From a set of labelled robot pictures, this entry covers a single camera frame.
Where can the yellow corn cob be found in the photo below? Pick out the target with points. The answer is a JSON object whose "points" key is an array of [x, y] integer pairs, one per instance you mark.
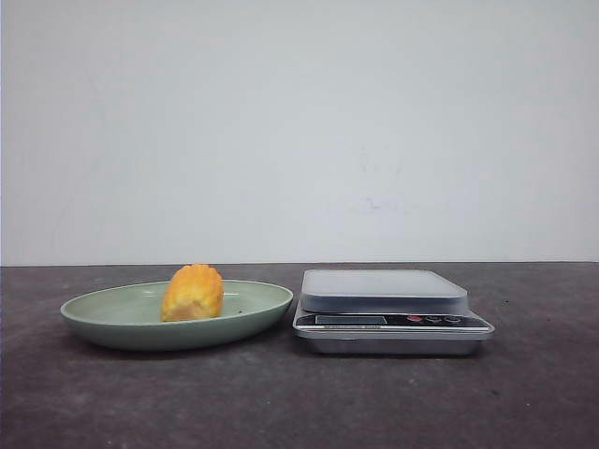
{"points": [[194, 292]]}

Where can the silver digital kitchen scale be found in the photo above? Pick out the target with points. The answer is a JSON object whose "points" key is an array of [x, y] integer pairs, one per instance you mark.
{"points": [[386, 312]]}

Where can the light green plate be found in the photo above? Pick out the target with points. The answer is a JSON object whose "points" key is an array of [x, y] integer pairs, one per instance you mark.
{"points": [[128, 317]]}

